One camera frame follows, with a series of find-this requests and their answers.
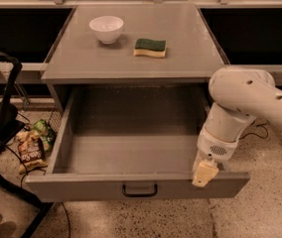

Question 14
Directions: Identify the wire mesh basket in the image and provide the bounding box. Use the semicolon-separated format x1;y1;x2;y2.
48;110;62;138

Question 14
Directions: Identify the grey top drawer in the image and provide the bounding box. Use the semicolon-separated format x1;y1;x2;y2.
26;85;250;202

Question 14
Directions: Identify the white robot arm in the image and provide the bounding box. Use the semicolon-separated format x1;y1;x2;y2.
193;66;282;187

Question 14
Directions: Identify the brown chip bag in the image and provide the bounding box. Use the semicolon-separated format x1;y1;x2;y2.
17;131;48;174

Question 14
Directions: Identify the metal window railing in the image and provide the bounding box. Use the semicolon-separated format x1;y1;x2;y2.
0;0;227;83

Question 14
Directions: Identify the grey drawer cabinet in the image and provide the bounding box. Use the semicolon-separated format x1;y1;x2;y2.
41;1;232;117

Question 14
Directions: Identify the green chip bag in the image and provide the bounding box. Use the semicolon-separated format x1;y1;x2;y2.
33;119;57;153

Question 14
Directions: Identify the white bowl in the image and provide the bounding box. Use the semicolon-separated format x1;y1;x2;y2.
88;16;124;44

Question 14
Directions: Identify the black floor cable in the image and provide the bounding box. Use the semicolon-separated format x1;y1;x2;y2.
0;129;72;238

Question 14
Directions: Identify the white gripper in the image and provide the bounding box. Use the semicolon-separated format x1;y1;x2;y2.
193;128;238;187

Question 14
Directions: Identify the green yellow sponge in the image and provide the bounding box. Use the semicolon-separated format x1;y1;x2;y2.
133;39;166;58

